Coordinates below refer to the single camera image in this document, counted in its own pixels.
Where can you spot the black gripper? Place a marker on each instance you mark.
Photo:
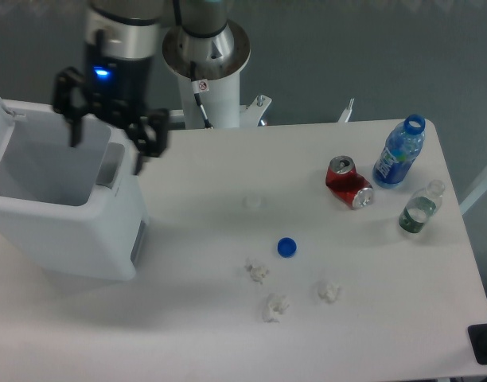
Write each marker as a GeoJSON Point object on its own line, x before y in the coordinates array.
{"type": "Point", "coordinates": [112, 90]}

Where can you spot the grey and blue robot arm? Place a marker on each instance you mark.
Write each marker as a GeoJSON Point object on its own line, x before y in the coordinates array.
{"type": "Point", "coordinates": [120, 45]}

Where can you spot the white trash bin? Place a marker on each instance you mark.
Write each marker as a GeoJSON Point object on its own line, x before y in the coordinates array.
{"type": "Point", "coordinates": [78, 210]}

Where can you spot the white paper ball left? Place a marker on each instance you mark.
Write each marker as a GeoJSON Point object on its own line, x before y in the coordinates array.
{"type": "Point", "coordinates": [256, 270]}

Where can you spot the white paper ball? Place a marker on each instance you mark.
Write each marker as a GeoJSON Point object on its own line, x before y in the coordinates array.
{"type": "Point", "coordinates": [328, 292]}
{"type": "Point", "coordinates": [275, 306]}
{"type": "Point", "coordinates": [256, 270]}

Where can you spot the white paper ball bottom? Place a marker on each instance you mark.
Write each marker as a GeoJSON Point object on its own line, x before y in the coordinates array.
{"type": "Point", "coordinates": [275, 306]}

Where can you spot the white paper ball right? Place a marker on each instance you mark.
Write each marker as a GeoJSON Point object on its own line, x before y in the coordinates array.
{"type": "Point", "coordinates": [328, 292]}

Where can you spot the white bottle cap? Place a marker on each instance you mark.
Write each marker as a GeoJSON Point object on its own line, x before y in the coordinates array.
{"type": "Point", "coordinates": [253, 201]}

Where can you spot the blue bottle cap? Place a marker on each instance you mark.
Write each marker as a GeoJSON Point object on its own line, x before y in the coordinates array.
{"type": "Point", "coordinates": [286, 247]}

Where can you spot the crushed red soda can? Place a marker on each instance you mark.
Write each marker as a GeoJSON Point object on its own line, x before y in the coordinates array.
{"type": "Point", "coordinates": [350, 187]}

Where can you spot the blue plastic bottle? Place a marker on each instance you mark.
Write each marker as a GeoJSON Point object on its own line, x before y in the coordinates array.
{"type": "Point", "coordinates": [401, 148]}

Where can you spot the clear green-label bottle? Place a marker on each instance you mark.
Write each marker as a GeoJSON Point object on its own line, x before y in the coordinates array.
{"type": "Point", "coordinates": [422, 205]}

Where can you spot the black device at edge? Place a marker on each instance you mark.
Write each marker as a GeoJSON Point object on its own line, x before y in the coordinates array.
{"type": "Point", "coordinates": [478, 338]}

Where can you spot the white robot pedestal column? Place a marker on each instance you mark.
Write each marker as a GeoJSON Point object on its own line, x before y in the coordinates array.
{"type": "Point", "coordinates": [207, 69]}

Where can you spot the white table frame bracket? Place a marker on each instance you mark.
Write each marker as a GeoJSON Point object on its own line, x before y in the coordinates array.
{"type": "Point", "coordinates": [223, 115]}

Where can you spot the white frame at right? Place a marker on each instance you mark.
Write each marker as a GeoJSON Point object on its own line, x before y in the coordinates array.
{"type": "Point", "coordinates": [476, 189]}

